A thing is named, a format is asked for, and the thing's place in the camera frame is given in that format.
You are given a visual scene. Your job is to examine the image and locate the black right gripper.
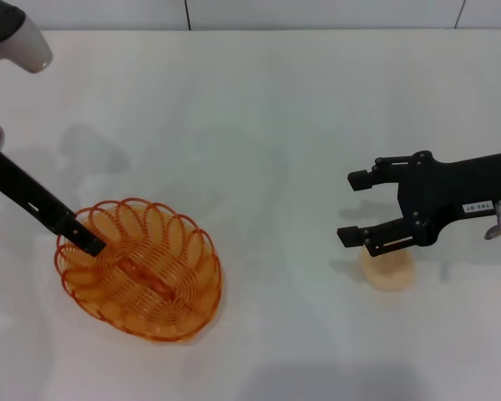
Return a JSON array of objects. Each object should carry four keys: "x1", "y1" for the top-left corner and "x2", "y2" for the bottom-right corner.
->
[{"x1": 336, "y1": 149, "x2": 501, "y2": 258}]

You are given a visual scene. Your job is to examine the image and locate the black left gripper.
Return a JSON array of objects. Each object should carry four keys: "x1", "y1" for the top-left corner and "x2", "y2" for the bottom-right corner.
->
[{"x1": 0, "y1": 152, "x2": 108, "y2": 257}]

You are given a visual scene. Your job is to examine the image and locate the orange plastic wire basket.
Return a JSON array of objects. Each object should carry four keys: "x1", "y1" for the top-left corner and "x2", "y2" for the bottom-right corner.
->
[{"x1": 53, "y1": 197, "x2": 223, "y2": 344}]

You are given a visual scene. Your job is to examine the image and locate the beige round bread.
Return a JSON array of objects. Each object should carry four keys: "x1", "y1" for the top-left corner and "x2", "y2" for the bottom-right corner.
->
[{"x1": 357, "y1": 246, "x2": 417, "y2": 292}]

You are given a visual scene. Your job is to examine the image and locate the white number label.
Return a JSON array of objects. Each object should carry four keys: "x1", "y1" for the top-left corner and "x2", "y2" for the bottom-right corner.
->
[{"x1": 462, "y1": 200, "x2": 494, "y2": 214}]

